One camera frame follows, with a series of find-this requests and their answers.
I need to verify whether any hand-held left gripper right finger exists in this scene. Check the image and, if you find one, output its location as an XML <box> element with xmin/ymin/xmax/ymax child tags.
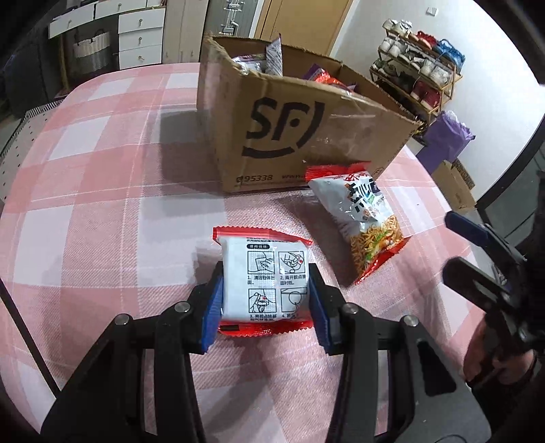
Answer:
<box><xmin>307</xmin><ymin>263</ymin><xmax>475</xmax><ymax>443</ymax></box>

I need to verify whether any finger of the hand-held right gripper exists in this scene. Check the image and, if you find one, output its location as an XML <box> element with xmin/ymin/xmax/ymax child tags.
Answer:
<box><xmin>443</xmin><ymin>258</ymin><xmax>518</xmax><ymax>316</ymax></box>
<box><xmin>443</xmin><ymin>211</ymin><xmax>529</xmax><ymax>265</ymax></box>

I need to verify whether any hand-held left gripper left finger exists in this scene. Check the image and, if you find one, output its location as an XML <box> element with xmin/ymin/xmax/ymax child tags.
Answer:
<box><xmin>40</xmin><ymin>260</ymin><xmax>226</xmax><ymax>443</ymax></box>

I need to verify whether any white red-edged wipe packet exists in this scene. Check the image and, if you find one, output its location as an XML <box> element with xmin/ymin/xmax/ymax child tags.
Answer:
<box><xmin>212</xmin><ymin>226</ymin><xmax>314</xmax><ymax>339</ymax></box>

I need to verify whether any brown cardboard box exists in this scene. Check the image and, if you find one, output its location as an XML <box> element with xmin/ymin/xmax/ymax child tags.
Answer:
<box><xmin>197</xmin><ymin>34</ymin><xmax>424</xmax><ymax>194</ymax></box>

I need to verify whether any red snack packet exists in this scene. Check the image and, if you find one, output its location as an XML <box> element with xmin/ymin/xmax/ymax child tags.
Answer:
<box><xmin>313</xmin><ymin>68</ymin><xmax>356</xmax><ymax>92</ymax></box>

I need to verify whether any large white noodle snack packet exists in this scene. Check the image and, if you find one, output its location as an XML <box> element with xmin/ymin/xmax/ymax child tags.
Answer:
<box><xmin>231</xmin><ymin>55</ymin><xmax>269</xmax><ymax>76</ymax></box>

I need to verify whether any person's right forearm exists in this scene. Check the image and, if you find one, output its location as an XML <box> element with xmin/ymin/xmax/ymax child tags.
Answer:
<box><xmin>470</xmin><ymin>375</ymin><xmax>545</xmax><ymax>443</ymax></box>

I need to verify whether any person's right hand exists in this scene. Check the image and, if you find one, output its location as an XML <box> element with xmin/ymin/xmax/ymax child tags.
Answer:
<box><xmin>463</xmin><ymin>317</ymin><xmax>538</xmax><ymax>386</ymax></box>

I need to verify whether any small cardboard box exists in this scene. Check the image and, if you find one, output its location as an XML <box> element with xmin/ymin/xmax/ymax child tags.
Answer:
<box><xmin>430</xmin><ymin>158</ymin><xmax>478</xmax><ymax>209</ymax></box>

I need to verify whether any black framed glass panel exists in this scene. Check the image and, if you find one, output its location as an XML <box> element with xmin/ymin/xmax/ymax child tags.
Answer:
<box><xmin>476</xmin><ymin>140</ymin><xmax>545</xmax><ymax>239</ymax></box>

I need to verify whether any purple plastic bag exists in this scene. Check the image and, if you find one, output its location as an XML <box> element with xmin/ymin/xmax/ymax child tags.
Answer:
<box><xmin>419</xmin><ymin>110</ymin><xmax>476</xmax><ymax>175</ymax></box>

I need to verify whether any wooden shoe rack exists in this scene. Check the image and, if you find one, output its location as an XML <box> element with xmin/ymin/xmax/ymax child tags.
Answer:
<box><xmin>370</xmin><ymin>19</ymin><xmax>463</xmax><ymax>125</ymax></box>

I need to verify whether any pink checkered tablecloth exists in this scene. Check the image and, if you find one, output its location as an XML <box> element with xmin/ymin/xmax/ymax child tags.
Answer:
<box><xmin>0</xmin><ymin>62</ymin><xmax>503</xmax><ymax>443</ymax></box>

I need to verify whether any group of assorted shoes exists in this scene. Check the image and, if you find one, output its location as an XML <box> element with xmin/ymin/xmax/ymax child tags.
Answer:
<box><xmin>375</xmin><ymin>19</ymin><xmax>463</xmax><ymax>111</ymax></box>

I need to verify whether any wooden door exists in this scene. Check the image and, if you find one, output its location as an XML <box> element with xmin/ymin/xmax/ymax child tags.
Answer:
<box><xmin>255</xmin><ymin>0</ymin><xmax>354</xmax><ymax>56</ymax></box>

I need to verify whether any dotted floor mat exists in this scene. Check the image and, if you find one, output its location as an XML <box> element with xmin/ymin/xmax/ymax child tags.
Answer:
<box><xmin>0</xmin><ymin>102</ymin><xmax>52</xmax><ymax>201</ymax></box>

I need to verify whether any white drawer chest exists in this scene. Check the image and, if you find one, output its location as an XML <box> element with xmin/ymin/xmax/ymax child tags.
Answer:
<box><xmin>118</xmin><ymin>7</ymin><xmax>167</xmax><ymax>71</ymax></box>

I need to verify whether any woven laundry basket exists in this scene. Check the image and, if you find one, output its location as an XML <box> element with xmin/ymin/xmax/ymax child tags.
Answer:
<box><xmin>70</xmin><ymin>29</ymin><xmax>111</xmax><ymax>75</ymax></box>

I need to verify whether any black refrigerator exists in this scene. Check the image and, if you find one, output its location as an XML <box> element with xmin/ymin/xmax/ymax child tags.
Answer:
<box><xmin>3</xmin><ymin>43</ymin><xmax>64</xmax><ymax>117</ymax></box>

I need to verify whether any white vanity desk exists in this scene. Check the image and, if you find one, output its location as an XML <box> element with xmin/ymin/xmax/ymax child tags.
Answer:
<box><xmin>48</xmin><ymin>0</ymin><xmax>167</xmax><ymax>40</ymax></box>

